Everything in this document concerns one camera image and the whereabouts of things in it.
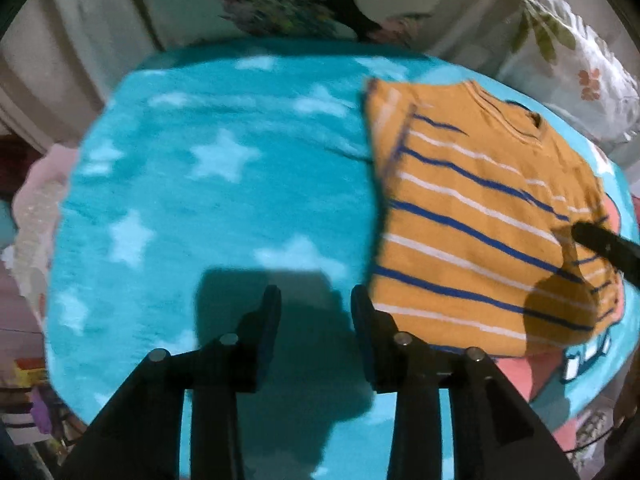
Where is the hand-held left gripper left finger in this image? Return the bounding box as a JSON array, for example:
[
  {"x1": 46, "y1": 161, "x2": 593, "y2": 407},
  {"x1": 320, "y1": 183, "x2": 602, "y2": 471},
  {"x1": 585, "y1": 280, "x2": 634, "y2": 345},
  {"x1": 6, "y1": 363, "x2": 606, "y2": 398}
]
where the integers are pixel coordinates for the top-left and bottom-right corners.
[{"x1": 60, "y1": 285, "x2": 282, "y2": 480}]

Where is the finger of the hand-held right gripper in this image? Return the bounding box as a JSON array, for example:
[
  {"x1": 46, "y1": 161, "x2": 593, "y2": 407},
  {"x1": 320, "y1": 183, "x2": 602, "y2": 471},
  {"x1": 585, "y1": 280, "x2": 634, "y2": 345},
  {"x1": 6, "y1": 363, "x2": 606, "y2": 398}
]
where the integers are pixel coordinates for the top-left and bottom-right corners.
[{"x1": 571, "y1": 220, "x2": 640, "y2": 286}]

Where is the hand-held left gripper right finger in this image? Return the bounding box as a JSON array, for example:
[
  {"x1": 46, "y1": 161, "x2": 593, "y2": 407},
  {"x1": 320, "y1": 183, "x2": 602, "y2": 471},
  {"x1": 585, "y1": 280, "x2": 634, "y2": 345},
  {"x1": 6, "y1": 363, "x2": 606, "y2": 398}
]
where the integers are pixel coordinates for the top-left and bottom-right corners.
[{"x1": 350, "y1": 284, "x2": 576, "y2": 480}]

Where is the orange striped shirt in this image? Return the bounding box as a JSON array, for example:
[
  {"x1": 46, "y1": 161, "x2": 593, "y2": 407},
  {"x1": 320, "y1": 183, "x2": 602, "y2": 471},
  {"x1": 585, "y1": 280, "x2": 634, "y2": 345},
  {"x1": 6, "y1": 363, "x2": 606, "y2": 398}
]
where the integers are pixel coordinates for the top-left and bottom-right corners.
[{"x1": 362, "y1": 77, "x2": 626, "y2": 358}]

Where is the teal star blanket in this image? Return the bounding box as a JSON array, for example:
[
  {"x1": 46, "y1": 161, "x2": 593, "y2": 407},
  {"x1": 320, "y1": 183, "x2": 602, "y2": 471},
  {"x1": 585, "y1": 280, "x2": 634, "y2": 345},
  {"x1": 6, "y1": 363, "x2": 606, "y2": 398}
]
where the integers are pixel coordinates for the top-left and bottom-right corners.
[{"x1": 42, "y1": 37, "x2": 640, "y2": 480}]

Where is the white leaf print pillow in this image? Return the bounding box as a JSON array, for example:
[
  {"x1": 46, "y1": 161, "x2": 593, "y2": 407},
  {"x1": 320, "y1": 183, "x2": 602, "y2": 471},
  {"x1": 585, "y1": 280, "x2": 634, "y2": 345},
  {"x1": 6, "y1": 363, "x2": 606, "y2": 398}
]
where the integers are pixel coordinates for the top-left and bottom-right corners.
[{"x1": 495, "y1": 0, "x2": 640, "y2": 146}]

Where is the purple item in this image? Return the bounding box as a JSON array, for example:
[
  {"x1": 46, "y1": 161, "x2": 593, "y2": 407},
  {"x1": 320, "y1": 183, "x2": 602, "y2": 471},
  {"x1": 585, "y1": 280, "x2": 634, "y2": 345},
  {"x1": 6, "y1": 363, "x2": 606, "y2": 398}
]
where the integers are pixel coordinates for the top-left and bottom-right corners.
[{"x1": 30, "y1": 389, "x2": 55, "y2": 433}]

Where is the pink cloth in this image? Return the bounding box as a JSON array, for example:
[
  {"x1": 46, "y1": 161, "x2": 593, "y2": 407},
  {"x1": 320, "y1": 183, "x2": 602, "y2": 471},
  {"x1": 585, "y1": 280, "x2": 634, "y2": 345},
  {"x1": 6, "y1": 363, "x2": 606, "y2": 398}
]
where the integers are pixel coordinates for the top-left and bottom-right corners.
[{"x1": 10, "y1": 145, "x2": 81, "y2": 311}]

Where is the dark red cloth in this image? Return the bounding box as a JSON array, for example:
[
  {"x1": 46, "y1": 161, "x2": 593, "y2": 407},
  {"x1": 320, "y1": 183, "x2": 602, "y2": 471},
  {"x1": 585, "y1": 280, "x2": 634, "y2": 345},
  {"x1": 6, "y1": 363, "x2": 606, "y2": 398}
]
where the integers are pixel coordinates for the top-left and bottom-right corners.
[{"x1": 0, "y1": 135, "x2": 46, "y2": 196}]

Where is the dark floral pillow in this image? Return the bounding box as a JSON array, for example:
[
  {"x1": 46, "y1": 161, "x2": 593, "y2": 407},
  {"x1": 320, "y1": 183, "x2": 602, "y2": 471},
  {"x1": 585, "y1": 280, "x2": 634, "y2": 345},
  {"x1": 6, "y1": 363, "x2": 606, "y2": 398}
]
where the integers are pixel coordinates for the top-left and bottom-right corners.
[{"x1": 215, "y1": 0, "x2": 431, "y2": 48}]

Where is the beige curtain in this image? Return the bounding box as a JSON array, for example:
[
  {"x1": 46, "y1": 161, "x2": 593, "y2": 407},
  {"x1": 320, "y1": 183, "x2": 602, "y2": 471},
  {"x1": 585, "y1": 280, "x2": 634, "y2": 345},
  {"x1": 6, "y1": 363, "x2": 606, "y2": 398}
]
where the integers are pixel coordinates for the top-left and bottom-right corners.
[{"x1": 0, "y1": 0, "x2": 166, "y2": 146}]

